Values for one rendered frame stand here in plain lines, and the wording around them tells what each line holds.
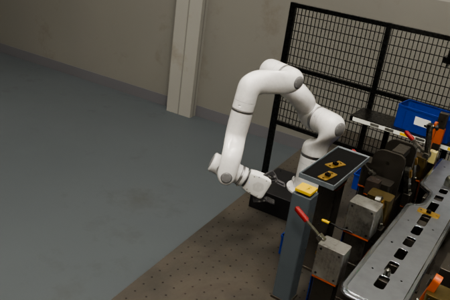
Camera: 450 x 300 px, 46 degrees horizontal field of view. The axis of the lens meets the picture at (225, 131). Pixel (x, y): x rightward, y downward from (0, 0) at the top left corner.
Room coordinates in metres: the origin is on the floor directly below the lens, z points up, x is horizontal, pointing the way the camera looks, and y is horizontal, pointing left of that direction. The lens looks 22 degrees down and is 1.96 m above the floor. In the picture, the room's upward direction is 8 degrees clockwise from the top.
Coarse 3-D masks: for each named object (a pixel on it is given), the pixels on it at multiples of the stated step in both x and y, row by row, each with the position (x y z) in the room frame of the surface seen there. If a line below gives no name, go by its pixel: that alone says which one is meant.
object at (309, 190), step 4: (300, 184) 1.63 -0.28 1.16; (304, 184) 1.63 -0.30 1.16; (308, 184) 1.64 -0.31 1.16; (296, 188) 1.60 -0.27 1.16; (300, 188) 1.60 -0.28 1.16; (304, 188) 1.60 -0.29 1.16; (308, 188) 1.60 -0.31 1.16; (312, 188) 1.61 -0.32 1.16; (316, 188) 1.61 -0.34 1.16; (300, 192) 1.59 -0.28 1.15; (304, 192) 1.58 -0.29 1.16; (308, 192) 1.57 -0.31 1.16; (312, 192) 1.58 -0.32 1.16
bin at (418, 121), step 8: (400, 104) 2.77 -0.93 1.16; (408, 104) 2.90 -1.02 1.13; (416, 104) 2.88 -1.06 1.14; (424, 104) 2.85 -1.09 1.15; (400, 112) 2.77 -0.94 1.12; (408, 112) 2.74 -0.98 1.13; (416, 112) 2.72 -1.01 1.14; (424, 112) 2.69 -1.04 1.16; (432, 112) 2.82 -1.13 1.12; (448, 112) 2.77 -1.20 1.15; (400, 120) 2.76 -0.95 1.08; (408, 120) 2.73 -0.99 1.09; (416, 120) 2.71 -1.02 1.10; (424, 120) 2.69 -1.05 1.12; (432, 120) 2.66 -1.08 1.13; (448, 120) 2.61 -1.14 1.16; (400, 128) 2.75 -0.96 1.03; (408, 128) 2.73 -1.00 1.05; (416, 128) 2.70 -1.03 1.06; (424, 128) 2.68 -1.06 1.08; (448, 128) 2.61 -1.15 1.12; (424, 136) 2.67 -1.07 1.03; (448, 136) 2.61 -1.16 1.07
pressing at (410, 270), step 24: (432, 168) 2.31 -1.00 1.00; (432, 192) 2.04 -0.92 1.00; (408, 216) 1.80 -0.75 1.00; (384, 240) 1.60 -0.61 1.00; (432, 240) 1.65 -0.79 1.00; (360, 264) 1.43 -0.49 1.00; (384, 264) 1.46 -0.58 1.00; (408, 264) 1.48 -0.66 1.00; (360, 288) 1.31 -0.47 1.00; (384, 288) 1.33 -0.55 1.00; (408, 288) 1.34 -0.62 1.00
